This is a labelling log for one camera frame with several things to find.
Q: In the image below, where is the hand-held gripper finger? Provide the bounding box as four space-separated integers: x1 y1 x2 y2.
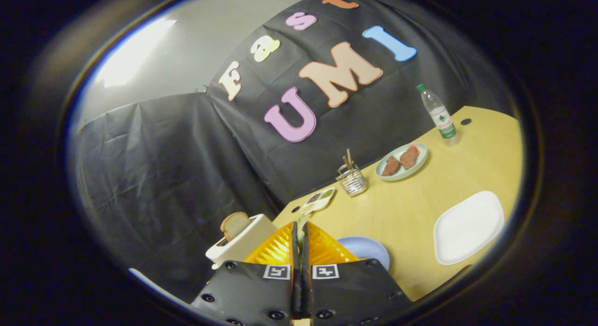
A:
191 222 299 326
301 222 414 326

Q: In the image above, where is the brown meat slice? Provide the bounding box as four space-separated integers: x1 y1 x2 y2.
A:
400 145 420 170
381 156 401 177

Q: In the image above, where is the white plate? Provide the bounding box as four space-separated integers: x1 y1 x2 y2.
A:
433 191 505 266

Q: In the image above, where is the clear plastic water bottle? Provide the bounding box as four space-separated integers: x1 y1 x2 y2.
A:
416 83 461 146

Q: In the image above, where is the white divided dish with beans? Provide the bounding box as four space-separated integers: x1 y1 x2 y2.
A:
299 187 336 214

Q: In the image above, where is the blue plate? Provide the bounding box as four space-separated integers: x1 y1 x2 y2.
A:
337 236 391 271

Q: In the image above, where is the toasted bread slice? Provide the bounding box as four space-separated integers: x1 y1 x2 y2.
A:
221 212 250 241

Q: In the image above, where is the metal wire utensil holder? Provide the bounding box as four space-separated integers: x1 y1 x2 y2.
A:
336 163 368 197

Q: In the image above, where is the pale green plate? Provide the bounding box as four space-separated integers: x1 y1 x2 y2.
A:
375 142 428 182

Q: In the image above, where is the white toaster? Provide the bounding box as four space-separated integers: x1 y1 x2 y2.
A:
206 214 279 269

